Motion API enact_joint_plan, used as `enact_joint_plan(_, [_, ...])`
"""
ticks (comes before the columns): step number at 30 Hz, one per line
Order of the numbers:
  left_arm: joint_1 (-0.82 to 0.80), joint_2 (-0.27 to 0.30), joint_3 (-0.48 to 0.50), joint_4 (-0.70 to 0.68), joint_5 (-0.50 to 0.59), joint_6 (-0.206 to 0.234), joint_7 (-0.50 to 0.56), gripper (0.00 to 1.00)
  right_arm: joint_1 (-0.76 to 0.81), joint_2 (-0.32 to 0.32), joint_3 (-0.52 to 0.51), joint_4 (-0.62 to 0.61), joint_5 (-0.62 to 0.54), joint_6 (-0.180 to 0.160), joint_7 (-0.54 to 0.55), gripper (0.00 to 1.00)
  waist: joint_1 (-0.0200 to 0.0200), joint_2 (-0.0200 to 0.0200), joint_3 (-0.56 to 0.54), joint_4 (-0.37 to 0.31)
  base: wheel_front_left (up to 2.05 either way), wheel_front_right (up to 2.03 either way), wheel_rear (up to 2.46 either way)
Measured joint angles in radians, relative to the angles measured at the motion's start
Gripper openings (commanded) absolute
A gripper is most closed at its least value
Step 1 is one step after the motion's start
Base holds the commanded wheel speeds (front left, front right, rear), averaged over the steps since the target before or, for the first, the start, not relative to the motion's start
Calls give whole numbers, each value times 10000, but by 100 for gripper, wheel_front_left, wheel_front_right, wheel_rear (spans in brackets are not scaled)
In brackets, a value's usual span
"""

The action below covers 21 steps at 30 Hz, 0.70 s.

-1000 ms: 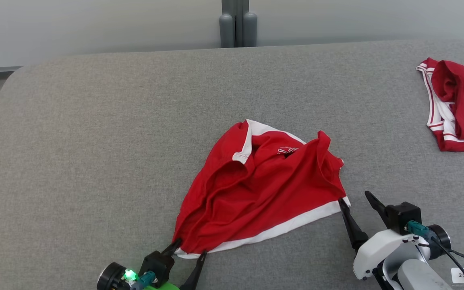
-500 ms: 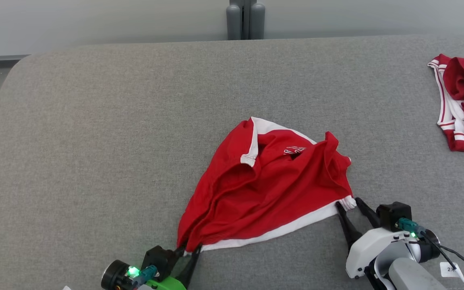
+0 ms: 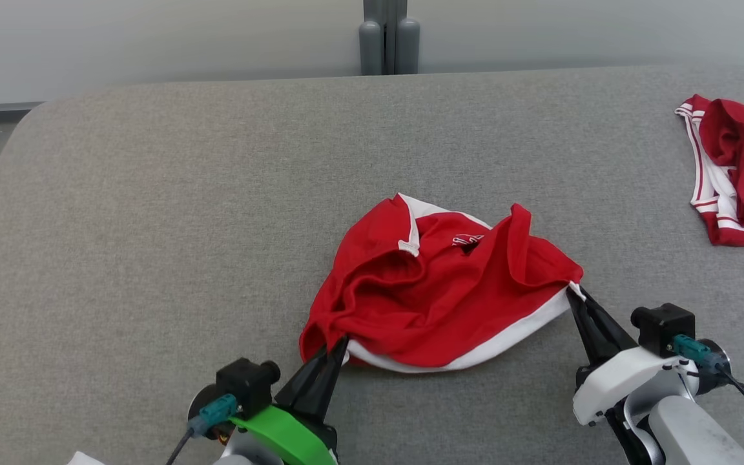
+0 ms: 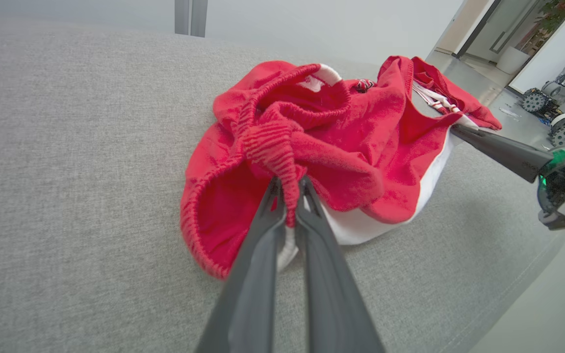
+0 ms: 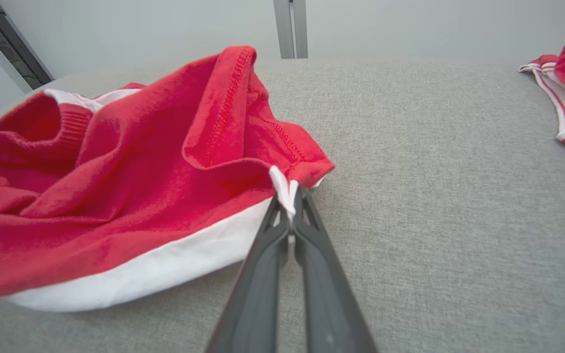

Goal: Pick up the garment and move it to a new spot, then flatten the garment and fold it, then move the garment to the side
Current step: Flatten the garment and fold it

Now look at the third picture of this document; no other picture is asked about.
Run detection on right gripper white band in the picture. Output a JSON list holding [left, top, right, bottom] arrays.
[[566, 286, 697, 427]]

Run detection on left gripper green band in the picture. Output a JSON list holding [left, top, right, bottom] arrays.
[[229, 335, 350, 465]]

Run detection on red and white shorts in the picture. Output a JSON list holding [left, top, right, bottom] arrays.
[[299, 192, 584, 374]]

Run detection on right camera cable teal plug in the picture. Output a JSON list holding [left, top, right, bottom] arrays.
[[672, 335, 744, 446]]

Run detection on camera cable teal plug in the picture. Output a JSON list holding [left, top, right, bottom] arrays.
[[672, 335, 744, 446], [165, 394, 238, 465]]

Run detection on left camera cable teal plug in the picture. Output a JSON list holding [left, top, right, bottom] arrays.
[[165, 394, 238, 465]]

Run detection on grey wall panel post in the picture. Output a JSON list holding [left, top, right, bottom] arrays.
[[358, 0, 386, 76], [386, 0, 421, 76]]

